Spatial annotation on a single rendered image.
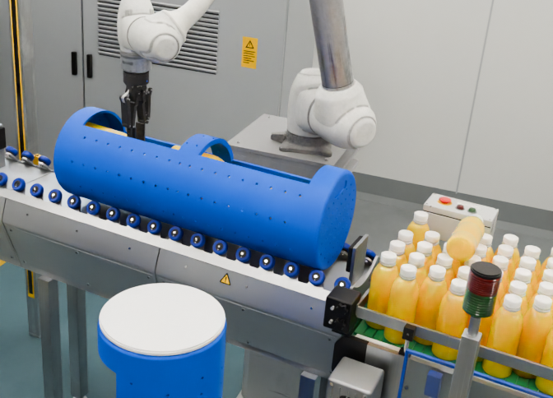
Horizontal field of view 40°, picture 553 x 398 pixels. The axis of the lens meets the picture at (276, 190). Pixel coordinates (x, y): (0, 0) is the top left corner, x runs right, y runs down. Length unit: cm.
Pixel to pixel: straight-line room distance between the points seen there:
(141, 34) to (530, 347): 124
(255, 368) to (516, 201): 245
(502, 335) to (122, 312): 87
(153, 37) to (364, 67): 291
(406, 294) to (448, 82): 297
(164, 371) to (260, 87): 220
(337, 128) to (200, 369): 98
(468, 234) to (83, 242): 117
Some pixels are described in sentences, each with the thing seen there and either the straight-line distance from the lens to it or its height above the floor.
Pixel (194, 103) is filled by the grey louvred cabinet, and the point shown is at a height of 85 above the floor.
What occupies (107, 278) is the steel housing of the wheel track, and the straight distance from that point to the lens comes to 246.
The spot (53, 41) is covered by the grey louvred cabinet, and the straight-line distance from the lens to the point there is 411.
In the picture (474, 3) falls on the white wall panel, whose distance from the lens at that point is 461.
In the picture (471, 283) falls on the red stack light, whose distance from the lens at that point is 158.
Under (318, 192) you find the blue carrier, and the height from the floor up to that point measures 120.
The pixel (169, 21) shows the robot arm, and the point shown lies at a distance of 204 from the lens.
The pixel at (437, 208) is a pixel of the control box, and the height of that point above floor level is 110.
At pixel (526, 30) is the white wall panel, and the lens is 461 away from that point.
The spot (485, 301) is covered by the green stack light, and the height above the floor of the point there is 120.
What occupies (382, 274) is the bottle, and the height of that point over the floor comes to 106.
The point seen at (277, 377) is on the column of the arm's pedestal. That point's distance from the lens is 296.
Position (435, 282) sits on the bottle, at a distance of 188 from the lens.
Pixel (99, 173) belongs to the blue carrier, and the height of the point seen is 111.
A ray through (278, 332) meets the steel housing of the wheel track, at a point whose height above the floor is 76.
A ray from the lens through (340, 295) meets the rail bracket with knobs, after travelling 190.
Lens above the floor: 198
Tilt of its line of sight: 24 degrees down
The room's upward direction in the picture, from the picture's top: 5 degrees clockwise
